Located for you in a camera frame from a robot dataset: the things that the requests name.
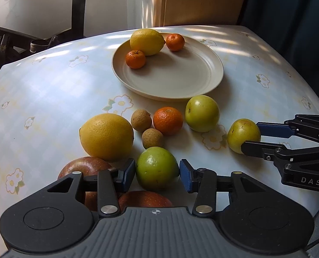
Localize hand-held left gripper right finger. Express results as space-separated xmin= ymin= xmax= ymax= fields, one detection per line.
xmin=179 ymin=159 xmax=259 ymax=218

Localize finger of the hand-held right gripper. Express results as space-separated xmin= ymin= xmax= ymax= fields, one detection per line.
xmin=256 ymin=114 xmax=319 ymax=146
xmin=241 ymin=139 xmax=319 ymax=164

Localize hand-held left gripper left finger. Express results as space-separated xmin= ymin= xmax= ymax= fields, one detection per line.
xmin=47 ymin=158 xmax=136 ymax=218

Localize green jujube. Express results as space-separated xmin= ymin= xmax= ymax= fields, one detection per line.
xmin=185 ymin=95 xmax=220 ymax=133
xmin=136 ymin=146 xmax=180 ymax=191
xmin=227 ymin=118 xmax=262 ymax=154

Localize brown longan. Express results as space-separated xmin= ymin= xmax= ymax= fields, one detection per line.
xmin=142 ymin=128 xmax=164 ymax=149
xmin=131 ymin=109 xmax=152 ymax=131

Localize yellow lemon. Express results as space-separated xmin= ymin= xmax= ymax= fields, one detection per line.
xmin=79 ymin=113 xmax=135 ymax=162
xmin=129 ymin=28 xmax=166 ymax=56

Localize orange mandarin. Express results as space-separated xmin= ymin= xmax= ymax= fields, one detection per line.
xmin=125 ymin=49 xmax=146 ymax=69
xmin=153 ymin=107 xmax=184 ymax=136
xmin=166 ymin=33 xmax=185 ymax=52

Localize beige round plate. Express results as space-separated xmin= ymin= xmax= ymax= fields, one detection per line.
xmin=111 ymin=32 xmax=225 ymax=103

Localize red apple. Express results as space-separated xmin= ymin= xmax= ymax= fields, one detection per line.
xmin=117 ymin=190 xmax=173 ymax=208
xmin=57 ymin=156 xmax=114 ymax=212

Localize blue curtain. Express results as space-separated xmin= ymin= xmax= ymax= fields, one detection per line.
xmin=240 ymin=0 xmax=319 ymax=108

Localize wooden wardrobe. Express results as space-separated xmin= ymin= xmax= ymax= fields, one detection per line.
xmin=153 ymin=0 xmax=253 ymax=29

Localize black exercise bike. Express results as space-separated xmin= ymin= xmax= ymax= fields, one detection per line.
xmin=0 ymin=0 xmax=99 ymax=93

